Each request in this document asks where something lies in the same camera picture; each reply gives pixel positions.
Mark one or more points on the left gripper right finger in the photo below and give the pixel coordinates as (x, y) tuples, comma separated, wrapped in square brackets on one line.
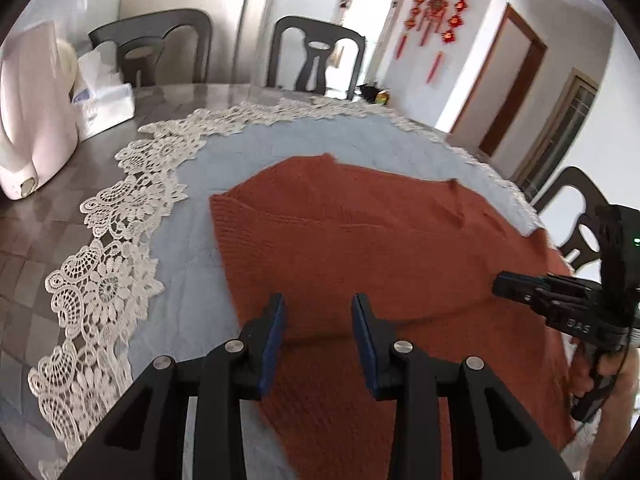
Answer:
[(492, 435)]

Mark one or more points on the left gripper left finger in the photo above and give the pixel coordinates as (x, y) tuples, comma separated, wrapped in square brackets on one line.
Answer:
[(142, 436)]

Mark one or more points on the rust orange knit sweater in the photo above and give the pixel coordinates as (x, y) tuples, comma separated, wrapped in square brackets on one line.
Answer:
[(319, 232)]

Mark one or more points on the right forearm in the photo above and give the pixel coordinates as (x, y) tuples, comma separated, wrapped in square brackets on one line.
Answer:
[(614, 428)]

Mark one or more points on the dark chair right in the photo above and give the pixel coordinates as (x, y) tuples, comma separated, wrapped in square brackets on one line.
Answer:
[(575, 249)]

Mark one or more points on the dark chair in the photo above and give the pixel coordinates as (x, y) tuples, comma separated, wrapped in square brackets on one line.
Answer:
[(320, 39), (141, 40), (575, 249)]

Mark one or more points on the blue quilted lace-edged mat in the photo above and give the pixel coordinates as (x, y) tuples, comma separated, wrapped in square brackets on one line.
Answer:
[(150, 277)]

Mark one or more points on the brown wooden door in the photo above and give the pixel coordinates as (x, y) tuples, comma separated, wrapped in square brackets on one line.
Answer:
[(501, 87)]

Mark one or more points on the pink white appliance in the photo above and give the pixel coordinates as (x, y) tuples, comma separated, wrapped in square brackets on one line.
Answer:
[(38, 125)]

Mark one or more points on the white tissue box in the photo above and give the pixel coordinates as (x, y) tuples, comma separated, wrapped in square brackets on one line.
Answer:
[(101, 99)]

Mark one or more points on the red Chinese knot decoration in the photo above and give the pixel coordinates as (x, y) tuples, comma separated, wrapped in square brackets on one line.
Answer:
[(430, 18)]

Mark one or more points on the dark chair middle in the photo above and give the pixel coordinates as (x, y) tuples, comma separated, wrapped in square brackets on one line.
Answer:
[(320, 39)]

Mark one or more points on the dark chair left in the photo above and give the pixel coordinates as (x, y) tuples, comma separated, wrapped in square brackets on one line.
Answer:
[(141, 40)]

